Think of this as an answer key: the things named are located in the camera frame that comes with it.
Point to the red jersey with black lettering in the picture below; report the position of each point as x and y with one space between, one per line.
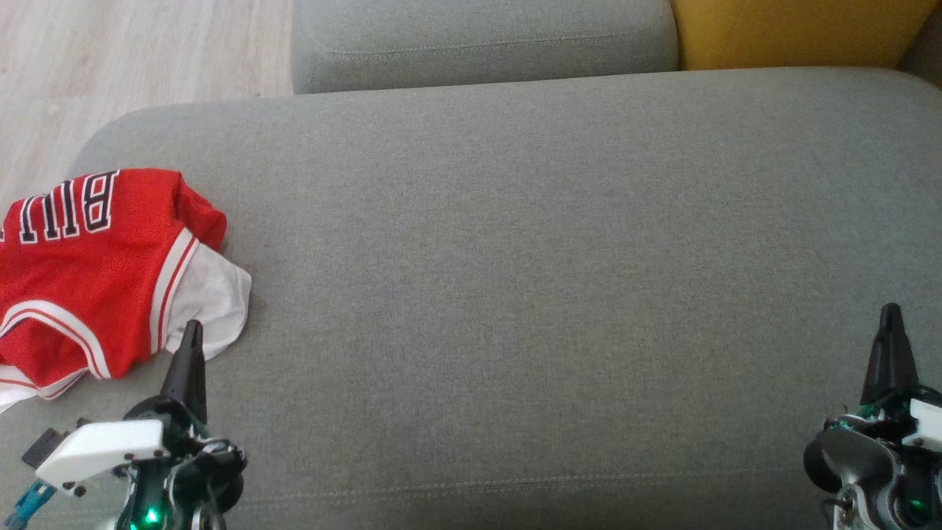
88 280

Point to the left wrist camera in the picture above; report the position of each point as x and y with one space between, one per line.
43 449

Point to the large grey sofa seat cushion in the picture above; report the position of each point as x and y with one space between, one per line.
515 294

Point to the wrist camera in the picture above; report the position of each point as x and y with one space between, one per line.
43 449
854 456

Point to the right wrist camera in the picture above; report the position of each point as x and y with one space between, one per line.
854 456

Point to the large yellow sofa backrest cushion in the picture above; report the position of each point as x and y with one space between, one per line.
795 29

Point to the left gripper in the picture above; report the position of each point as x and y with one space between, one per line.
176 456

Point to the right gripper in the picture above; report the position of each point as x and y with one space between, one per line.
923 471

